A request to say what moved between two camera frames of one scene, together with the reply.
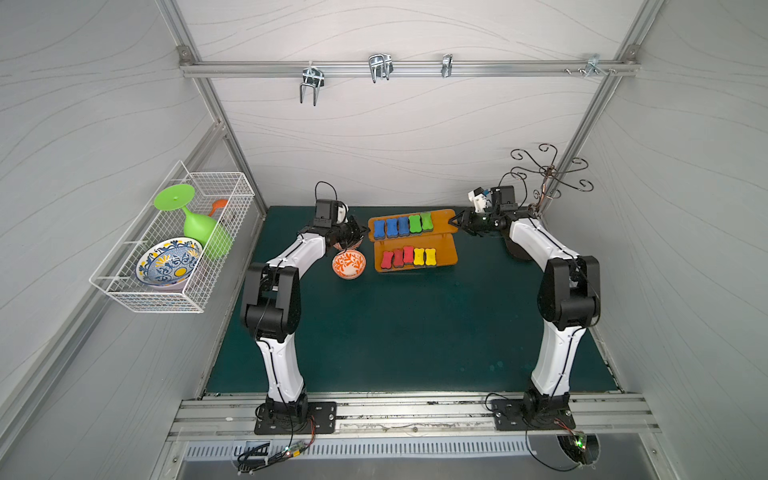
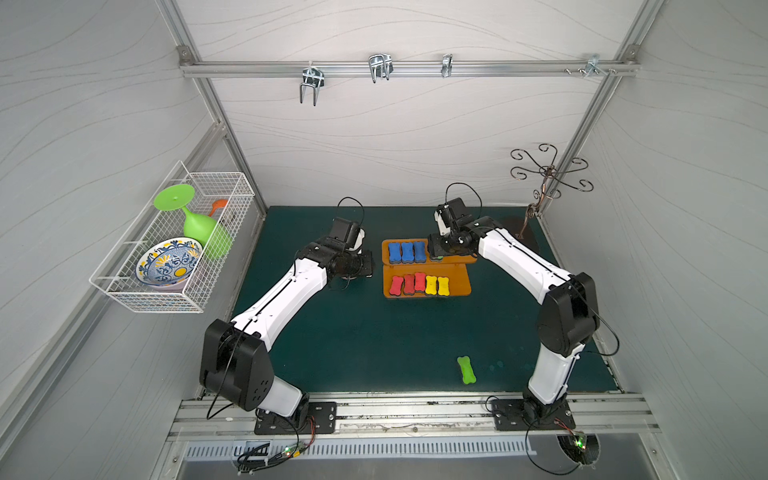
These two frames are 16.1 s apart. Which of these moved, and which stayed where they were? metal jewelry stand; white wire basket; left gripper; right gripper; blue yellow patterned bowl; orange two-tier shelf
Moved: left gripper; orange two-tier shelf; right gripper
Stayed: blue yellow patterned bowl; metal jewelry stand; white wire basket
